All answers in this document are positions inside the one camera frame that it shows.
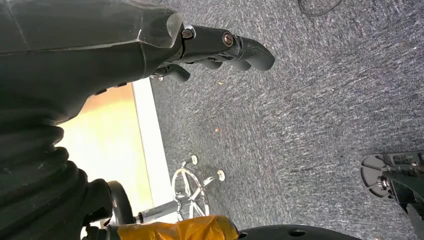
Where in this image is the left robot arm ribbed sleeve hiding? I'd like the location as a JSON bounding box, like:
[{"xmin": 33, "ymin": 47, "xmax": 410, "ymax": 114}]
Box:
[{"xmin": 0, "ymin": 109, "xmax": 115, "ymax": 240}]

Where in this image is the black round disc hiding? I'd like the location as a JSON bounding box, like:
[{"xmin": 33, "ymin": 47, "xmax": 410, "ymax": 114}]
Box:
[{"xmin": 107, "ymin": 180, "xmax": 135, "ymax": 227}]

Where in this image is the chrome chair base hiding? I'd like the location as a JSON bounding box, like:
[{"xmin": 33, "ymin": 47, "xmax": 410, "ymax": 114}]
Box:
[{"xmin": 135, "ymin": 154, "xmax": 227, "ymax": 223}]

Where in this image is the orange taped bundle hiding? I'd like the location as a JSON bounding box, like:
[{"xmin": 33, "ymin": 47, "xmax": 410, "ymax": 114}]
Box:
[{"xmin": 112, "ymin": 215, "xmax": 240, "ymax": 240}]

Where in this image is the black plate with holes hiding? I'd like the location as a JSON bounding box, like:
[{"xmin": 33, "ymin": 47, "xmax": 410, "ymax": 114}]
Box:
[{"xmin": 237, "ymin": 224, "xmax": 364, "ymax": 240}]

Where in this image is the black floor cable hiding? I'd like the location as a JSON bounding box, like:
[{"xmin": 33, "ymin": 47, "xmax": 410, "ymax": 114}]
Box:
[{"xmin": 297, "ymin": 0, "xmax": 344, "ymax": 17}]

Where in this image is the black metal bracket with disc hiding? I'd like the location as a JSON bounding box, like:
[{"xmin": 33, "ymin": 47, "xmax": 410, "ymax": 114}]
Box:
[{"xmin": 360, "ymin": 150, "xmax": 424, "ymax": 239}]

